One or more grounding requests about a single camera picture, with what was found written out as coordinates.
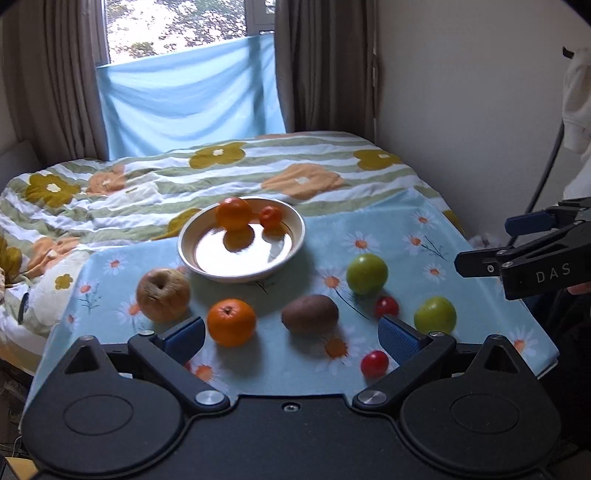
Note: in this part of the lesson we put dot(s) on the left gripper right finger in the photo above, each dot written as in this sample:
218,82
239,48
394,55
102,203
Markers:
420,357

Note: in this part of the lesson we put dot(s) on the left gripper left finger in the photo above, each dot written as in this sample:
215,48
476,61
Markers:
162,359

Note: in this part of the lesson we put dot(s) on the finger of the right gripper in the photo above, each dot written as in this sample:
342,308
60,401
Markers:
482,263
545,220

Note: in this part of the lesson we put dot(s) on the green apple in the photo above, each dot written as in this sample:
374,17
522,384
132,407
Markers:
367,274
436,314

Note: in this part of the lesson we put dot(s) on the red cherry tomato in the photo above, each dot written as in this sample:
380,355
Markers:
375,364
386,306

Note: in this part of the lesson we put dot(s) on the brownish wrinkled apple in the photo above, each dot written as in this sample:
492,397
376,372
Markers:
163,295

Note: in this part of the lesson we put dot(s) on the large orange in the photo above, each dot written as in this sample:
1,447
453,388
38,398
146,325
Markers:
231,322
233,214

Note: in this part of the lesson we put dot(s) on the brown kiwi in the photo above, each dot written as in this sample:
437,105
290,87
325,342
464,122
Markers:
310,315

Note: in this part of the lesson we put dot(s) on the small mandarin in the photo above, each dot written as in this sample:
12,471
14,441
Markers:
270,217

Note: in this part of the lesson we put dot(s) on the person's hand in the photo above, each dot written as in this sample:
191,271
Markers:
580,289

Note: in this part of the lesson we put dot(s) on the white plastic bag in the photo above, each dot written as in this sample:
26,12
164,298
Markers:
484,241

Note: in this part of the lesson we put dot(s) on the light blue daisy cloth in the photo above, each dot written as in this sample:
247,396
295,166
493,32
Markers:
418,244

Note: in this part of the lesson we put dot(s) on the white garment hanging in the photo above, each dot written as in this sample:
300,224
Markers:
576,120

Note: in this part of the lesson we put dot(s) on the cream ceramic bowl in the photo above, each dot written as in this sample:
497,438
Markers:
249,254

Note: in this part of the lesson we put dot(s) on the floral striped blanket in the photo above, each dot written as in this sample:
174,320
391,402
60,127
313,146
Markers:
54,219

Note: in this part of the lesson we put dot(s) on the brown curtain right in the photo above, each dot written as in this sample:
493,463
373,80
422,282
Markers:
325,65

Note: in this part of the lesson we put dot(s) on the brown curtain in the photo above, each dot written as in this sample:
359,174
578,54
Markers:
49,54
325,65

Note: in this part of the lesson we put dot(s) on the light blue window cloth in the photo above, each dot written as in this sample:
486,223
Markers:
208,94

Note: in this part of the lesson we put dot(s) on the brown curtain left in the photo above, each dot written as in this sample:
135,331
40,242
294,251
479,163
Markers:
49,54

